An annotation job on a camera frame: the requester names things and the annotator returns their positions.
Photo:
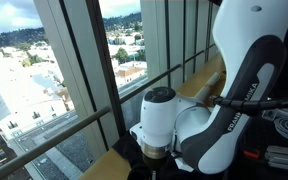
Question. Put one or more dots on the beige cylindrical tube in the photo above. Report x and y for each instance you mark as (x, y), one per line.
(208, 86)

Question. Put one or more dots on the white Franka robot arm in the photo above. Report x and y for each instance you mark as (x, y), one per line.
(250, 66)

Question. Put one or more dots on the grey wrist camera unit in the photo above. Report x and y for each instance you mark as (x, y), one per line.
(184, 163)

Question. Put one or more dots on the metal corner bracket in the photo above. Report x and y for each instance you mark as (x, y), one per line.
(269, 115)

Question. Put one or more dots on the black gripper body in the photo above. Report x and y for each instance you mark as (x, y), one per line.
(154, 164)

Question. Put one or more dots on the black zip jersey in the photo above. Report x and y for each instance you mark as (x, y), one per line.
(134, 166)

